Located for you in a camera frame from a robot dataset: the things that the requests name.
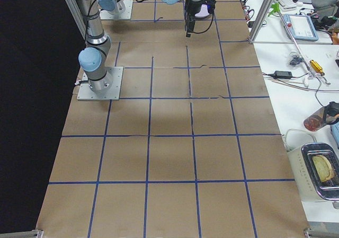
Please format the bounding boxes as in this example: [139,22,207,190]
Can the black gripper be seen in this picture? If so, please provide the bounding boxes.
[184,0,202,38]

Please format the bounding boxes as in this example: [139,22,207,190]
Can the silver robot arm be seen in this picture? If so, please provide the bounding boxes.
[98,0,126,16]
[76,0,215,93]

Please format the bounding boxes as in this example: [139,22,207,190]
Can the lilac plate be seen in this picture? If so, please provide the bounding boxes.
[195,4,211,19]

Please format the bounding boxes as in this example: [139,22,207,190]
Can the black power adapter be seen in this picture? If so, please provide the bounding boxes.
[273,70,293,80]

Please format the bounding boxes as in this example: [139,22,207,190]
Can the long metal rod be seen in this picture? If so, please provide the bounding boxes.
[276,9,331,85]

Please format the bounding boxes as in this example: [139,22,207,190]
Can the blue teach pendant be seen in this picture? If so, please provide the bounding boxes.
[283,14,318,41]

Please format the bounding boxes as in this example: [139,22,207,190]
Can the yellow tool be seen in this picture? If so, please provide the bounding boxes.
[309,60,325,76]

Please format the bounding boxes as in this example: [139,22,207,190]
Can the white toaster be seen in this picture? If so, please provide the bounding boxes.
[288,142,338,208]

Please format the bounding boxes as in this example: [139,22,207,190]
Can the toast slice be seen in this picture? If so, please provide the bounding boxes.
[312,155,335,182]

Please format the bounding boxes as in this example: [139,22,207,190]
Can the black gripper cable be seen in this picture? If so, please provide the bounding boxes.
[193,0,217,34]

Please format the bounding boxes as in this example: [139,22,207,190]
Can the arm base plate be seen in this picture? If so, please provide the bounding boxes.
[98,0,133,21]
[77,67,123,101]

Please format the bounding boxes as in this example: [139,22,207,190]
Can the aluminium frame post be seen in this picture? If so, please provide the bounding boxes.
[248,0,273,43]

